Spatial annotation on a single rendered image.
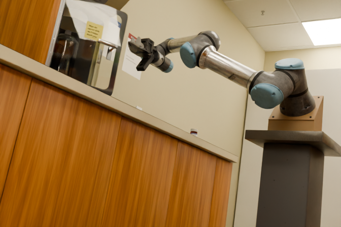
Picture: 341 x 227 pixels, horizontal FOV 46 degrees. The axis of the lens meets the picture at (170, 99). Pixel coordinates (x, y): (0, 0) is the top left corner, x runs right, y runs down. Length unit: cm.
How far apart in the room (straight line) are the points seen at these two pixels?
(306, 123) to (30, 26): 119
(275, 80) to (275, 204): 49
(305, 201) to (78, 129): 89
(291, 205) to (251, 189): 271
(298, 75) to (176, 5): 185
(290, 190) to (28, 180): 98
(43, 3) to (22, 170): 70
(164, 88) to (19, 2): 160
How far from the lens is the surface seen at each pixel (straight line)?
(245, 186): 440
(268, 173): 172
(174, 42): 215
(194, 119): 353
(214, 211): 239
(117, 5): 196
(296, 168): 169
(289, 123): 178
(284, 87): 165
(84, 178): 148
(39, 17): 167
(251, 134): 172
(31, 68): 127
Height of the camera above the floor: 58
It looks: 15 degrees up
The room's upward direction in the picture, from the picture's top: 9 degrees clockwise
